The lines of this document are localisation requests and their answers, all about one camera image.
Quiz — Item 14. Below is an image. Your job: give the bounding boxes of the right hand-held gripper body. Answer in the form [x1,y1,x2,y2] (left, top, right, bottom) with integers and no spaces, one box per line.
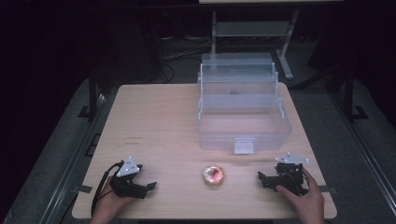
[268,151,311,197]

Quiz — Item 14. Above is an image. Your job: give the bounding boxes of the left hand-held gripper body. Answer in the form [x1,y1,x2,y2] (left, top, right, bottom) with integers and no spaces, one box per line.
[108,156,149,200]

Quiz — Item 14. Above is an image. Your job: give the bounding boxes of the round gold tin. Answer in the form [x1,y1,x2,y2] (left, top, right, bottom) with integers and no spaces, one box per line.
[203,164,225,189]

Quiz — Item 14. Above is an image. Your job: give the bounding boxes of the clear plastic storage box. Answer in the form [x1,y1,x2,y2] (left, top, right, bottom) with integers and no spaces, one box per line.
[196,51,293,156]

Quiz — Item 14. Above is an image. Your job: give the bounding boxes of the person's right hand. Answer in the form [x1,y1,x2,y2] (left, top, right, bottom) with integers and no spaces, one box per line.
[275,167,327,224]

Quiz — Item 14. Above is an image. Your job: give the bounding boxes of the person's left hand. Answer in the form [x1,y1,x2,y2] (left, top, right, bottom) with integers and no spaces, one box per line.
[89,175,136,224]

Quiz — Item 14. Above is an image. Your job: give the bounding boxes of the grey tape strip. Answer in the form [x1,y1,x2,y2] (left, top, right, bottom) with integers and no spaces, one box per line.
[318,185,339,194]
[72,184,93,194]

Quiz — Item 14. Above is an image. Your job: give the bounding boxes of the black cable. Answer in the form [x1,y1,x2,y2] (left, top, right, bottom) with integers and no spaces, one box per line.
[91,161,125,217]

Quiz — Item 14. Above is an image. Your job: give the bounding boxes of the aluminium floor rail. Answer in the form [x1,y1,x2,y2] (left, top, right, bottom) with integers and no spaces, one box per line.
[38,92,108,224]
[331,92,396,208]

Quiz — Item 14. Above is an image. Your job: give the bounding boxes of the black metal post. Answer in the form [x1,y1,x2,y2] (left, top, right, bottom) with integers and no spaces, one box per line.
[78,66,99,119]
[343,66,370,121]

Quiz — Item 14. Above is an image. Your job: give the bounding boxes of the bundle of floor cables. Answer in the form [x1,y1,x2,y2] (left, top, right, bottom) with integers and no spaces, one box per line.
[160,36,213,63]

